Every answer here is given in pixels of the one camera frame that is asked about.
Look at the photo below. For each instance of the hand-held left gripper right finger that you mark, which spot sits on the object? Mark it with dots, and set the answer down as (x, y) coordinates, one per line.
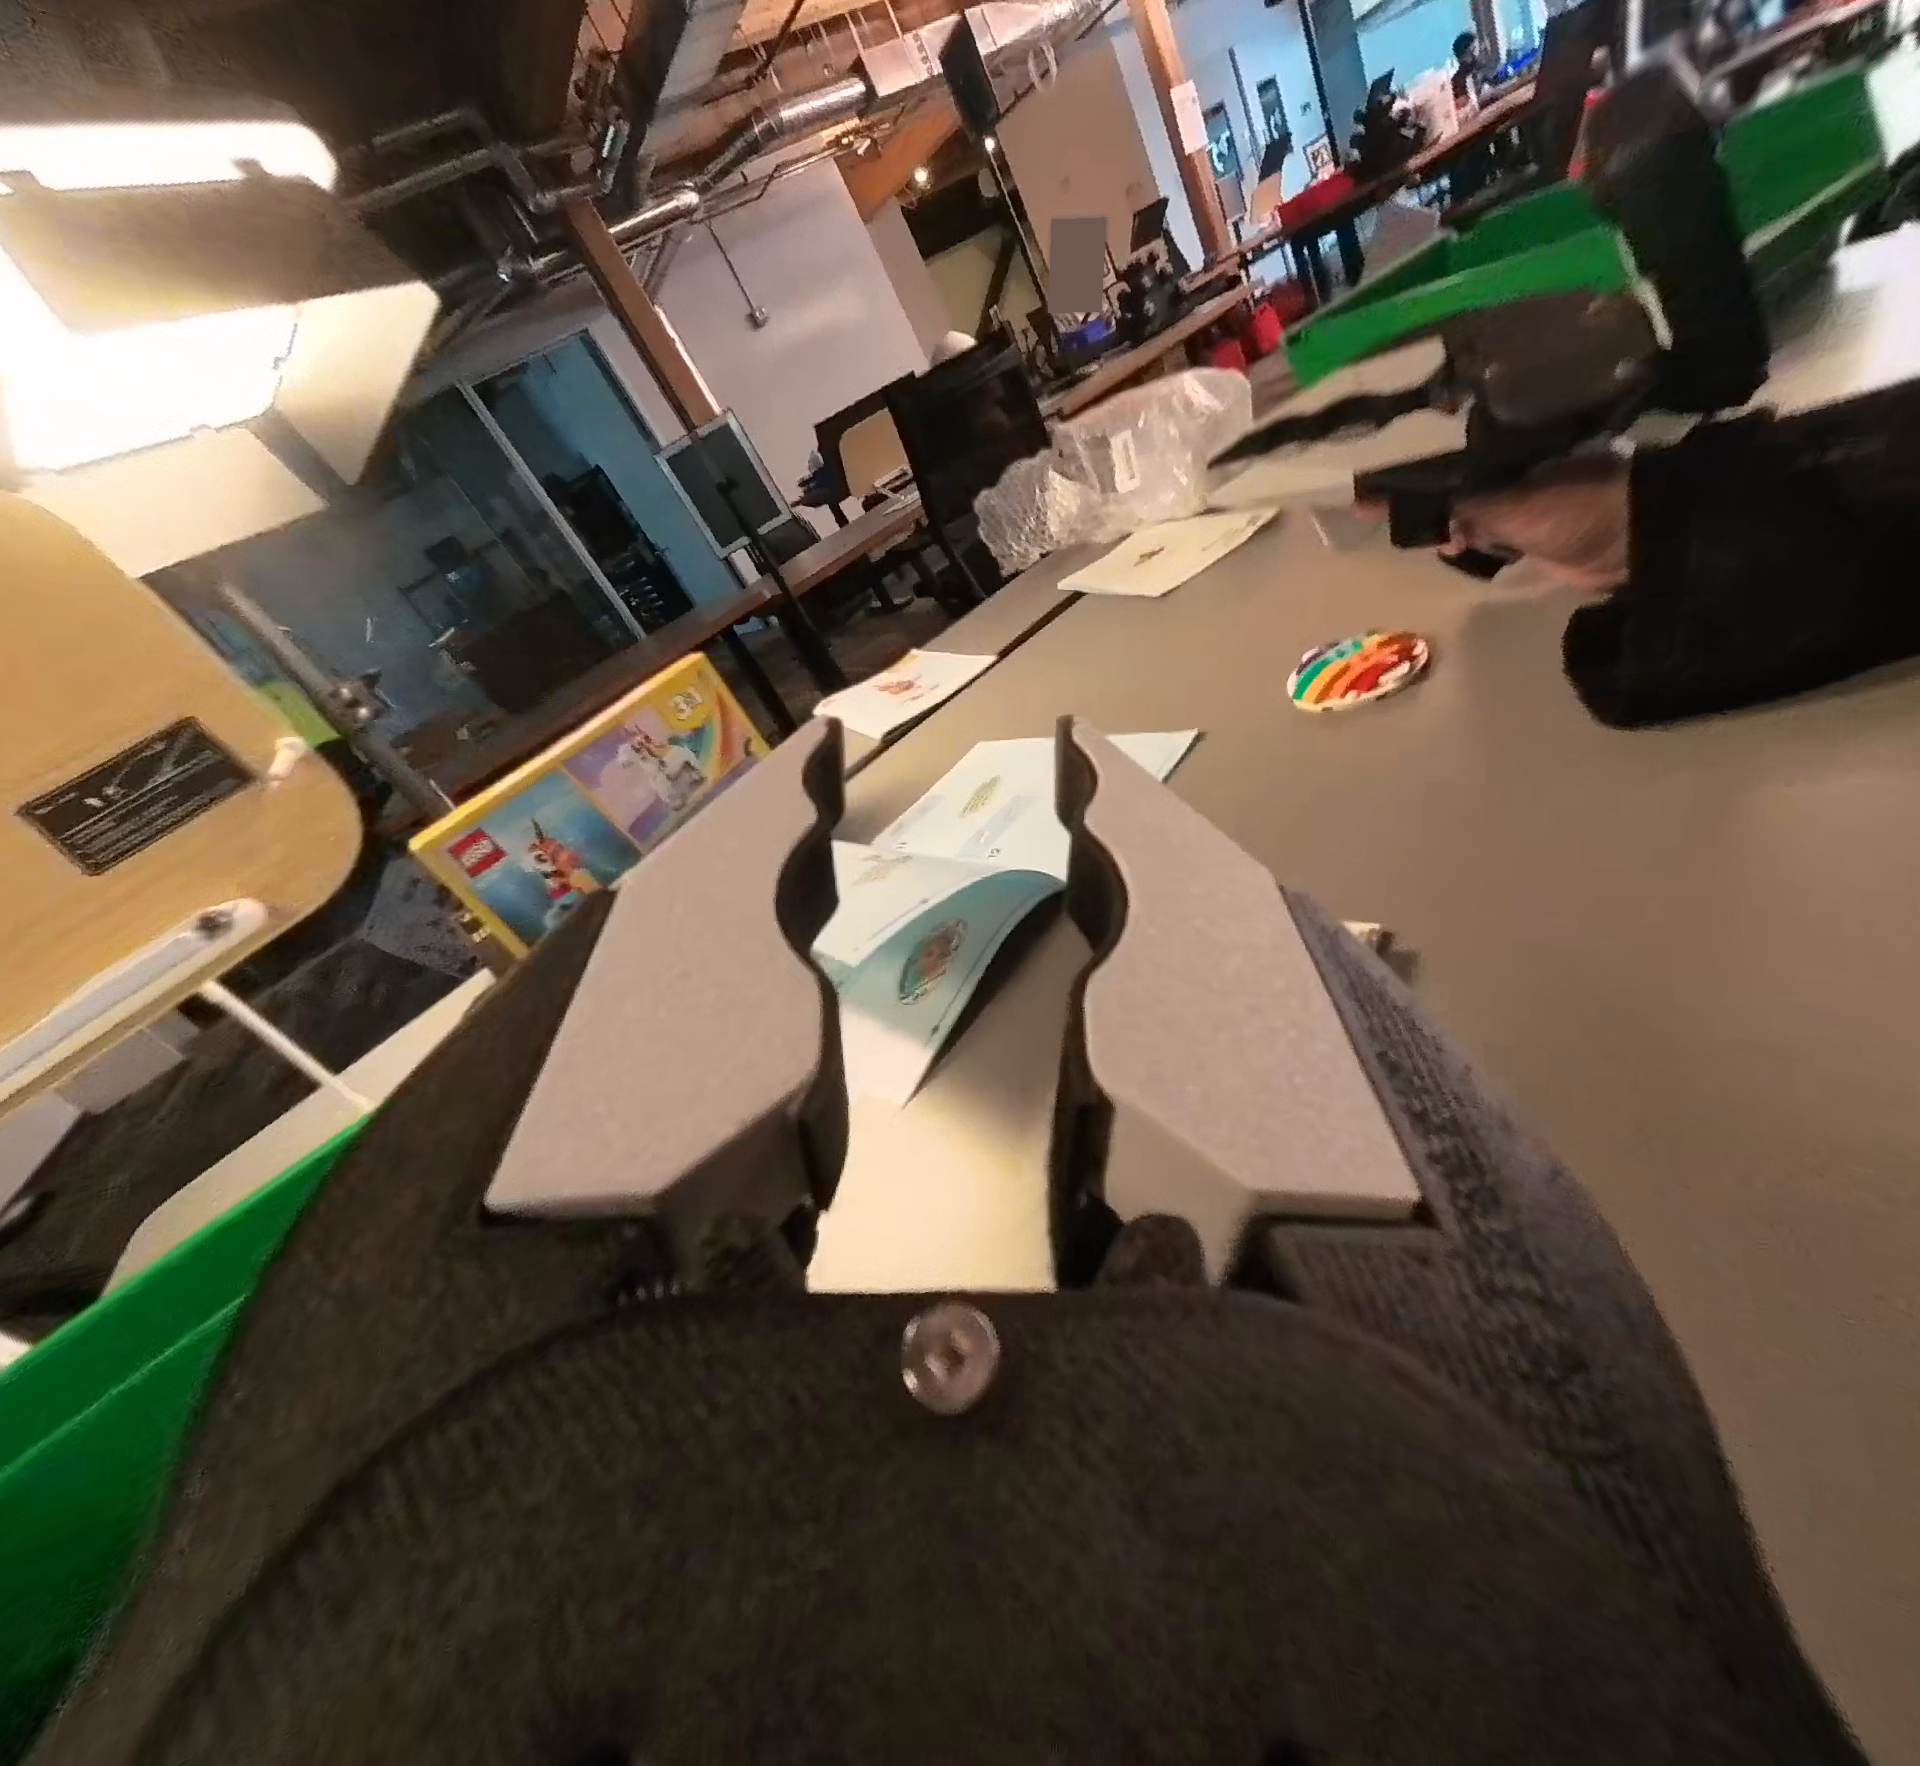
(1245, 1047)

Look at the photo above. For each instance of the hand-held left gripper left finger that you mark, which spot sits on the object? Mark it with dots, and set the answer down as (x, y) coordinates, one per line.
(659, 1047)

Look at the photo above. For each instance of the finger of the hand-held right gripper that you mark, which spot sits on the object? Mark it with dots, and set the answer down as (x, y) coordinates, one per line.
(1418, 476)
(1351, 416)

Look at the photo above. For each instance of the green plastic bin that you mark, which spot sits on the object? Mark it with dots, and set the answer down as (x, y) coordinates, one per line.
(121, 1421)
(1440, 312)

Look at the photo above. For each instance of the person's right forearm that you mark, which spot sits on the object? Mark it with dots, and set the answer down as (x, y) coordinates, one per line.
(1756, 566)

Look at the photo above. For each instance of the rainbow round lego plate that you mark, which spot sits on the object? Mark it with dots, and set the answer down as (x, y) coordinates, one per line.
(1357, 669)

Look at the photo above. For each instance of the white lego booklet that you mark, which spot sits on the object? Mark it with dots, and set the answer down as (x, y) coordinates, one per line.
(1170, 552)

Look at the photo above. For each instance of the yellow lego box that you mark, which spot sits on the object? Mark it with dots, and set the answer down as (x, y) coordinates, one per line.
(600, 807)

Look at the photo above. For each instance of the lego instruction booklet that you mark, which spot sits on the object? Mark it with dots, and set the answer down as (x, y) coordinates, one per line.
(930, 940)

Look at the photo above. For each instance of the small white lego leaflet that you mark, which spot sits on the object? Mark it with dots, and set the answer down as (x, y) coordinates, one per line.
(908, 687)

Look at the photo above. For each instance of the person's right hand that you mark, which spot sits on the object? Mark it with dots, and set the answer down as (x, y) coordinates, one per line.
(1545, 535)

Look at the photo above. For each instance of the clear plastic bag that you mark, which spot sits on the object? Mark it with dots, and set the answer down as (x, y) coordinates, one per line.
(1140, 446)

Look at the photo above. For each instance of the bubble wrap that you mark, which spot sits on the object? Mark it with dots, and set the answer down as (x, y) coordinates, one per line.
(1020, 508)

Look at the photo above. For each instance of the black office chair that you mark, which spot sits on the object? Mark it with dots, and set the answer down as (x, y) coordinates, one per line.
(961, 446)

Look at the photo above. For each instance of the lamp tripod stand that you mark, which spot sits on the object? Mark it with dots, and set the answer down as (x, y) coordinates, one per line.
(339, 700)

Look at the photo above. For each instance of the long wooden table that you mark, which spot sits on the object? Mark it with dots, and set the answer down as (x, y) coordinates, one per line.
(855, 545)

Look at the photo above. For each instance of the wooden book stand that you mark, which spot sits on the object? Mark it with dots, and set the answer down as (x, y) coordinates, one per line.
(136, 747)

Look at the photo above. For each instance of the bright studio lamp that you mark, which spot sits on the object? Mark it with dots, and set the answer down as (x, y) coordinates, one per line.
(152, 295)

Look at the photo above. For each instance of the wall mounted monitor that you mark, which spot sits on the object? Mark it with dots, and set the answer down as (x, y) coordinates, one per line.
(720, 476)

